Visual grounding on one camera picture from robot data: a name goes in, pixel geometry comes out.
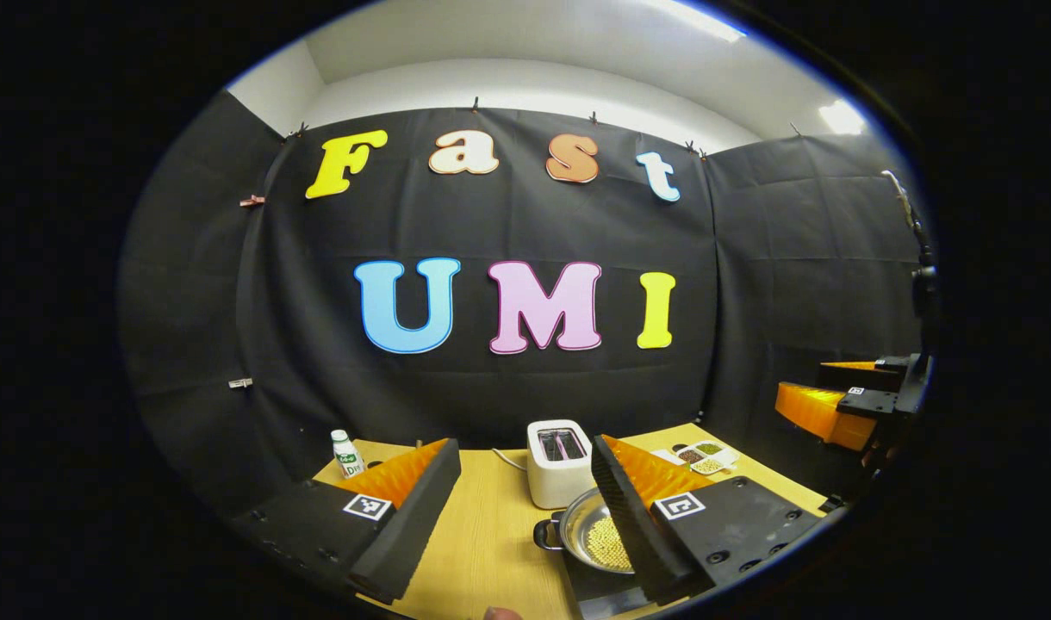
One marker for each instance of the reddish clip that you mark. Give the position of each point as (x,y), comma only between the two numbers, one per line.
(251,201)

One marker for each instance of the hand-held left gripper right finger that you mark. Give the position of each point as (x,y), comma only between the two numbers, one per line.
(633,534)

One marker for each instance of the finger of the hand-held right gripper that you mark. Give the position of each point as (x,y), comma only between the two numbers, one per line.
(853,377)
(870,403)

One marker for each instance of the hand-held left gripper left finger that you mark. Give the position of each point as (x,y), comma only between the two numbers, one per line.
(418,525)

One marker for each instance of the black induction cooktop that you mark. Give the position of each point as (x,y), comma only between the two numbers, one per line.
(603,590)

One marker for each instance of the long ceiling light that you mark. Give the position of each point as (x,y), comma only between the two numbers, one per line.
(698,19)

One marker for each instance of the white toaster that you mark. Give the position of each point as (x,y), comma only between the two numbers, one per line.
(558,469)

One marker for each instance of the pile of soybeans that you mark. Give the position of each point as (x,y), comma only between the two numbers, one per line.
(610,544)

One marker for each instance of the small ceiling light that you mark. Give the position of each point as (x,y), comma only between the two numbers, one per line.
(842,117)

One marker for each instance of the white divided dish of beans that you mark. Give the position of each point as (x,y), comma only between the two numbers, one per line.
(706,456)

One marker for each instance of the white drink bottle green label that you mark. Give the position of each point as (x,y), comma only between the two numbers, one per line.
(347,458)

